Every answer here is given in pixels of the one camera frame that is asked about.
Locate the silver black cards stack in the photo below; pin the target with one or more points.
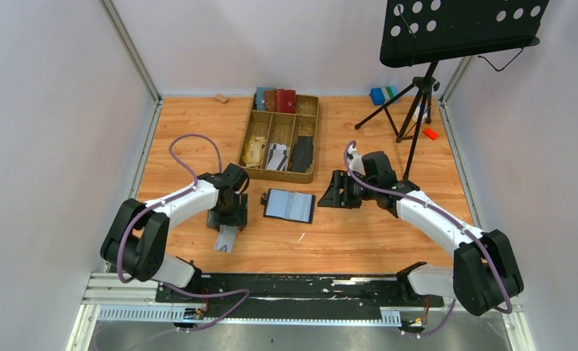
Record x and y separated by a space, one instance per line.
278 156

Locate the green block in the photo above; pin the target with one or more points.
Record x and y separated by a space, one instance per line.
390 93

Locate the white credit card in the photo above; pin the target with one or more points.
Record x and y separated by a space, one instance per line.
226 238

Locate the red block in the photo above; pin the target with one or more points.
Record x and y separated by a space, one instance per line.
431 134

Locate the white slotted cable duct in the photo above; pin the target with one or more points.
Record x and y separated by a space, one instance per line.
285 312

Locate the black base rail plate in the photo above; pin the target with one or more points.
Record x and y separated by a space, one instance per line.
382 290

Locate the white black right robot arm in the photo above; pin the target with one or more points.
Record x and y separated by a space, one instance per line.
484 274

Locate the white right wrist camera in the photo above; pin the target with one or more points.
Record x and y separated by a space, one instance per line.
355 161

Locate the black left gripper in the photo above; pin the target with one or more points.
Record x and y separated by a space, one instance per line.
226 219

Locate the black music stand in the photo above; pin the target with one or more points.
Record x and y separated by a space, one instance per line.
427 32

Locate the black card holder with sleeves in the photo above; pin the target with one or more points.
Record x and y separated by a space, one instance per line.
289 206

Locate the brown card wallet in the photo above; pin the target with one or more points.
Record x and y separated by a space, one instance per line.
269 100

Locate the red card wallet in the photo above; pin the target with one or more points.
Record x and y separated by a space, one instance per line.
285 100

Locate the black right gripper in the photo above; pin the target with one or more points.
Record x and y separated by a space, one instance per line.
344 189

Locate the small wooden block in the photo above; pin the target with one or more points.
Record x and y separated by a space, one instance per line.
221 98

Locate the gold cards stack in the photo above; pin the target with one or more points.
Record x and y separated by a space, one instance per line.
254 151

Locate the blue block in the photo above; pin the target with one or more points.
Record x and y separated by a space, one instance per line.
378 96

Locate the blue card wallet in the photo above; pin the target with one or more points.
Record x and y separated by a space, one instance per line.
260 97

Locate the woven wicker tray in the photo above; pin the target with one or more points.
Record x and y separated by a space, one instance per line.
284 128

